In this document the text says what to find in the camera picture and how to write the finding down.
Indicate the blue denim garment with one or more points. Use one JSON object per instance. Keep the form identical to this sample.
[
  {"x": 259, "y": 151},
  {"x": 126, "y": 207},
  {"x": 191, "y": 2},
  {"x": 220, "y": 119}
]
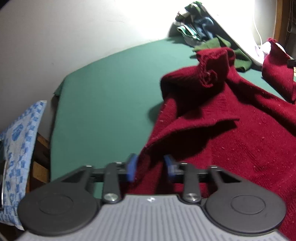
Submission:
[{"x": 204, "y": 26}]

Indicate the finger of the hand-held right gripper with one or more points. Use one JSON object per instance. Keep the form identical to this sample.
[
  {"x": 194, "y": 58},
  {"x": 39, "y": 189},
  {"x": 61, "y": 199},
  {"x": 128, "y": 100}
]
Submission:
[{"x": 291, "y": 63}]

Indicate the white garment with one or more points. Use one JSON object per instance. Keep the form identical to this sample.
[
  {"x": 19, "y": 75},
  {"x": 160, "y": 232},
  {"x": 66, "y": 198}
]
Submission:
[{"x": 240, "y": 27}]

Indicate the wooden frame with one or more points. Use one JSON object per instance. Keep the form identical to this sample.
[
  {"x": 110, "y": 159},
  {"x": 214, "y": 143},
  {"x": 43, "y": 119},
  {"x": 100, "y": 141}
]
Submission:
[{"x": 278, "y": 18}]

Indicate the dark green sweater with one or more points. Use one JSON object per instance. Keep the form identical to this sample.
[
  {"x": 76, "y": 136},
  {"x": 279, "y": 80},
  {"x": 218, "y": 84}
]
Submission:
[{"x": 240, "y": 60}]

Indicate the red knit sweater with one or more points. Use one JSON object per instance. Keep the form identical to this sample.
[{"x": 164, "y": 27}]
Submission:
[{"x": 231, "y": 143}]

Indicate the blue patterned cloth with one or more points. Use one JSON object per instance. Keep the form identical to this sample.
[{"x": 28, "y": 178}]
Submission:
[{"x": 18, "y": 148}]

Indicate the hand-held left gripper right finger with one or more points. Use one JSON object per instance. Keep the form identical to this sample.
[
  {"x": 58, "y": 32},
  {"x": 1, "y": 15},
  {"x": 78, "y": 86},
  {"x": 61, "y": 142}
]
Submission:
[{"x": 168, "y": 168}]

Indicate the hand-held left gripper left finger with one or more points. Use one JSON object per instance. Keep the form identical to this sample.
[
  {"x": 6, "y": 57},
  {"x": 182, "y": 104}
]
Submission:
[{"x": 131, "y": 168}]

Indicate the wooden crate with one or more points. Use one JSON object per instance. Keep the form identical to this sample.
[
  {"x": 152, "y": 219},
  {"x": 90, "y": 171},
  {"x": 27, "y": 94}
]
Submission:
[{"x": 39, "y": 162}]

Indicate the green bed sheet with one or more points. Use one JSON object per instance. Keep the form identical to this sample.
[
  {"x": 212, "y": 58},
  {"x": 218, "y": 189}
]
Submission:
[{"x": 104, "y": 92}]

